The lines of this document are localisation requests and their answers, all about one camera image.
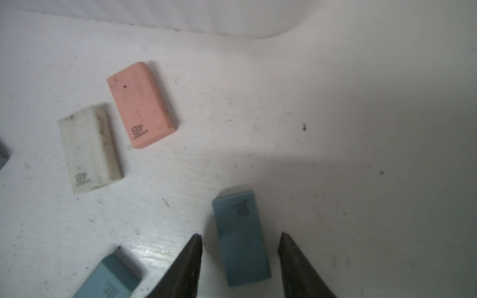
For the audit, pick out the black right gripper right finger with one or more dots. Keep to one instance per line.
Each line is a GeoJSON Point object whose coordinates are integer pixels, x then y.
{"type": "Point", "coordinates": [300, 279]}

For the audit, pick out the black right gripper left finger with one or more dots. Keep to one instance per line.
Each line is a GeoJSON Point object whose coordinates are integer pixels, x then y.
{"type": "Point", "coordinates": [181, 279]}

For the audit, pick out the blue eraser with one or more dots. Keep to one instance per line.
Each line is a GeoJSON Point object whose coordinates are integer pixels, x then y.
{"type": "Point", "coordinates": [241, 239]}
{"type": "Point", "coordinates": [111, 278]}

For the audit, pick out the white eraser upper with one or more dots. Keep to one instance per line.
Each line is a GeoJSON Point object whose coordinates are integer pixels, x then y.
{"type": "Point", "coordinates": [89, 150]}

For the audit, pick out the pink eraser upper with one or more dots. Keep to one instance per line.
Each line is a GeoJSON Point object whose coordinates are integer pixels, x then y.
{"type": "Point", "coordinates": [141, 107]}

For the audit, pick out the grey eraser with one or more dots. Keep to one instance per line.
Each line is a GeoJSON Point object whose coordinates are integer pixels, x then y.
{"type": "Point", "coordinates": [4, 157]}

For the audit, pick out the white storage box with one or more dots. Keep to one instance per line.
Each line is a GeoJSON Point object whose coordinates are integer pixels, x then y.
{"type": "Point", "coordinates": [242, 19]}

